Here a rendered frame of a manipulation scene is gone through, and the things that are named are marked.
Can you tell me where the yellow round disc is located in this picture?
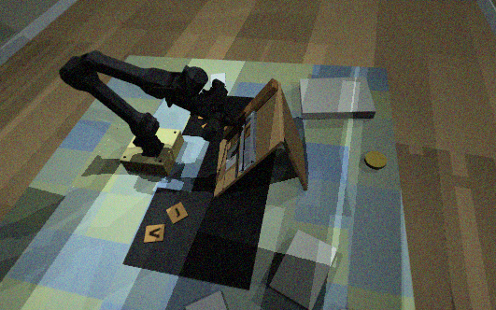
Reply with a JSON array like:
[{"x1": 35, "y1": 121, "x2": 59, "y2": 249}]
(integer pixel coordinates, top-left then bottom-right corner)
[{"x1": 364, "y1": 151, "x2": 387, "y2": 169}]

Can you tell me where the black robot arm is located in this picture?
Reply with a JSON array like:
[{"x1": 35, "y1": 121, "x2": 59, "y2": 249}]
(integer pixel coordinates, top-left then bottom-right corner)
[{"x1": 59, "y1": 50, "x2": 228, "y2": 157}]

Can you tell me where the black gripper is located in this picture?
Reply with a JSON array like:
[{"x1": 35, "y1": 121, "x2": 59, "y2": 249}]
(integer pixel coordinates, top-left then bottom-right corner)
[{"x1": 189, "y1": 92, "x2": 238, "y2": 142}]

